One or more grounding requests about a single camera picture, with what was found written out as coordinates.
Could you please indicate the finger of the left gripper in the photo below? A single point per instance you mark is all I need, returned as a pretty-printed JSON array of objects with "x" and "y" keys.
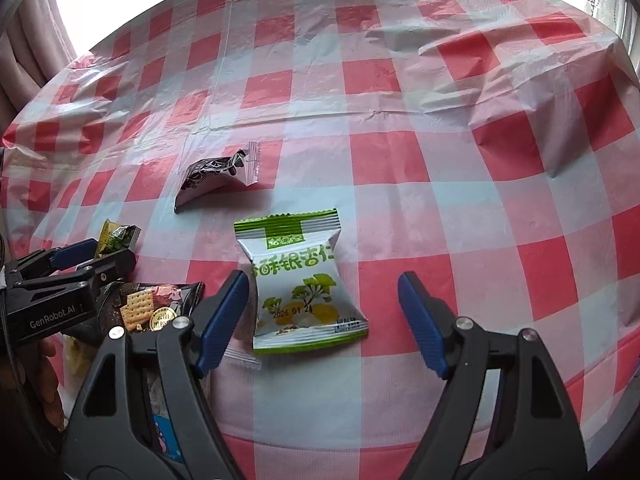
[{"x": 73, "y": 255}]

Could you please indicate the green gold snack pack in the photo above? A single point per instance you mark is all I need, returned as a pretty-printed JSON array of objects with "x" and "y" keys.
[{"x": 115, "y": 237}]

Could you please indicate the pink black snack pack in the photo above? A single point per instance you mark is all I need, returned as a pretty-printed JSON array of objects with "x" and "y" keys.
[{"x": 240, "y": 170}]

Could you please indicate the person left hand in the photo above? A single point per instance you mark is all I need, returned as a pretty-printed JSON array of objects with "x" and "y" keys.
[{"x": 34, "y": 365}]

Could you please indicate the pink floral curtain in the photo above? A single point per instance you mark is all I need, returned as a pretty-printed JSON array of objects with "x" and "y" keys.
[{"x": 35, "y": 47}]

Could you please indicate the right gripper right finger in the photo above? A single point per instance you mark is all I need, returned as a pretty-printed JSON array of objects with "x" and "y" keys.
[{"x": 431, "y": 322}]

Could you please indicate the black cracker snack pack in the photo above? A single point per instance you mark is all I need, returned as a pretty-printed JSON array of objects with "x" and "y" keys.
[{"x": 138, "y": 308}]

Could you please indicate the green white ginkgo snack pack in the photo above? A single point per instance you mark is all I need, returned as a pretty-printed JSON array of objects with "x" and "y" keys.
[{"x": 302, "y": 303}]

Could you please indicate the clear banana chip pack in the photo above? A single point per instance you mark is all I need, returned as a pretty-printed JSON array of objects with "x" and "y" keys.
[{"x": 77, "y": 359}]

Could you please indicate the red checkered tablecloth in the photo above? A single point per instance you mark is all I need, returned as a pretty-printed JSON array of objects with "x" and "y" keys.
[{"x": 490, "y": 146}]

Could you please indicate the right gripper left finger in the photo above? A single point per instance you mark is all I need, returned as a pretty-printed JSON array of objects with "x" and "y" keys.
[{"x": 214, "y": 321}]

